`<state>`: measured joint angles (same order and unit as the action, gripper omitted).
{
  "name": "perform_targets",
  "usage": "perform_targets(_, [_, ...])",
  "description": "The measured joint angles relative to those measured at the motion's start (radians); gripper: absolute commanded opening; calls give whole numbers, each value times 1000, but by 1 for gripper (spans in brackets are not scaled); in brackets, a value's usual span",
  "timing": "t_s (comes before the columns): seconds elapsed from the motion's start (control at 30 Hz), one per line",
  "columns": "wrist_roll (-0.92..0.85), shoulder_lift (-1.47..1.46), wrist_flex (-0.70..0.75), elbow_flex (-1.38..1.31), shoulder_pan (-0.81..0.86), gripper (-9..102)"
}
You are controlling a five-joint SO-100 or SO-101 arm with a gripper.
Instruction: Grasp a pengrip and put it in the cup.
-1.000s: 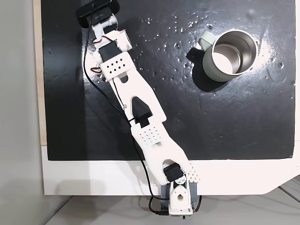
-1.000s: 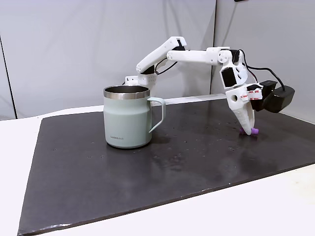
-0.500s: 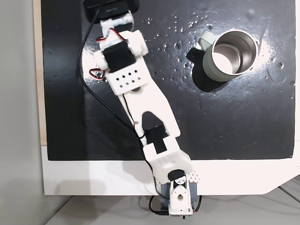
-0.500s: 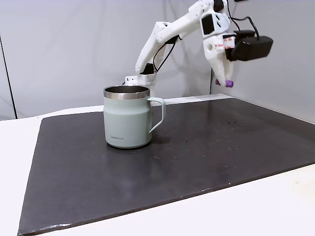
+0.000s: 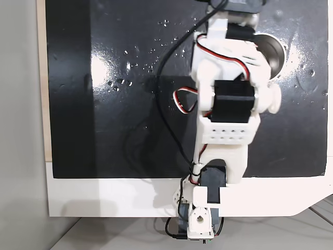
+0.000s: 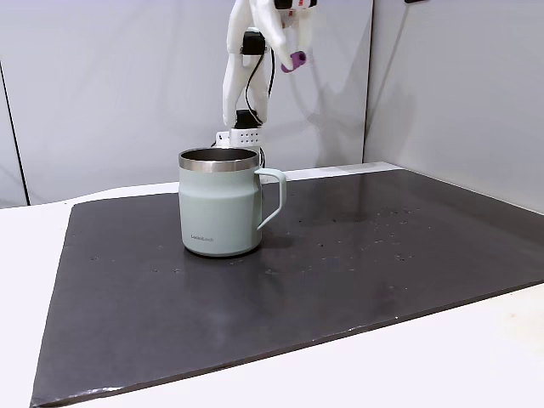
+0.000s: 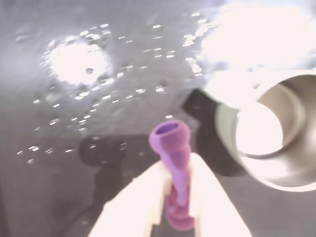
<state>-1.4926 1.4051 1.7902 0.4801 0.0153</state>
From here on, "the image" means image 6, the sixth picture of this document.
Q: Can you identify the pale green steel mug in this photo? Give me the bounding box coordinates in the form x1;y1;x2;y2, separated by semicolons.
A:
178;146;288;258

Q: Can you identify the dark grey table mat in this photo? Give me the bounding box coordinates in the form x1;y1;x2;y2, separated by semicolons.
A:
30;168;544;408

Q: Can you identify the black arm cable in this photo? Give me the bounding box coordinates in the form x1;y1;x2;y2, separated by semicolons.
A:
243;44;274;125

